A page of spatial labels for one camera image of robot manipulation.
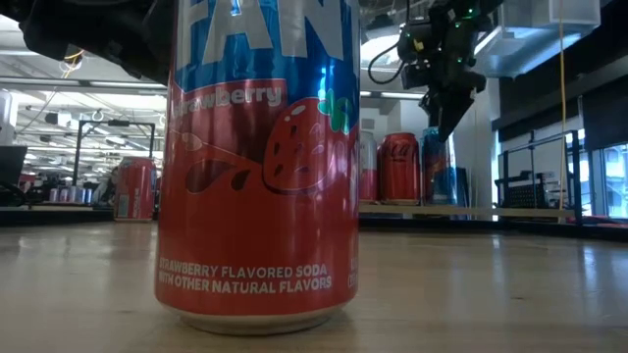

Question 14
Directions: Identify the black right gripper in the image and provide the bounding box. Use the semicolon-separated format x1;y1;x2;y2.
395;0;488;144

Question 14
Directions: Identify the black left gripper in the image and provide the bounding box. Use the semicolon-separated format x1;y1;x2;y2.
14;0;174;85

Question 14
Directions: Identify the blue soda can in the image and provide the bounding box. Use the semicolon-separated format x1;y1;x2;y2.
420;126;460;206

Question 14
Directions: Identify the red cola can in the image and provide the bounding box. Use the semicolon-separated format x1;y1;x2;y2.
376;131;422;205

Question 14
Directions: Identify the red and white soda can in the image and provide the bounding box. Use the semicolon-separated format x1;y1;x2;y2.
359;129;379;203

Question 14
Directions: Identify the red strawberry soda can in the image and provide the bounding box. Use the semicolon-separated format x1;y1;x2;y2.
113;155;158;223
153;0;363;337

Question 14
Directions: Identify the light wooden shelf board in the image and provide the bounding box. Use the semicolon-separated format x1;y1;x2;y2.
359;199;576;221

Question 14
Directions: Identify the black perforated basket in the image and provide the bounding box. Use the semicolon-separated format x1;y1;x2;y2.
504;183;553;210

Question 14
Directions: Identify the person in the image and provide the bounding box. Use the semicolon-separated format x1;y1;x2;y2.
92;165;119;205

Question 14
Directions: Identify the black monitor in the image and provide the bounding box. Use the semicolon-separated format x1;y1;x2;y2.
0;144;28;207

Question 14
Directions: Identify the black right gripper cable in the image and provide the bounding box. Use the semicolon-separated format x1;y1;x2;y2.
366;41;411;85

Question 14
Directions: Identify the silver ceiling air duct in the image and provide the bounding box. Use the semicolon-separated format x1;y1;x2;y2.
473;0;602;79

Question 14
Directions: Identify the black stand frame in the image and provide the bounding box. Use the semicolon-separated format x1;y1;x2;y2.
72;119;157;187

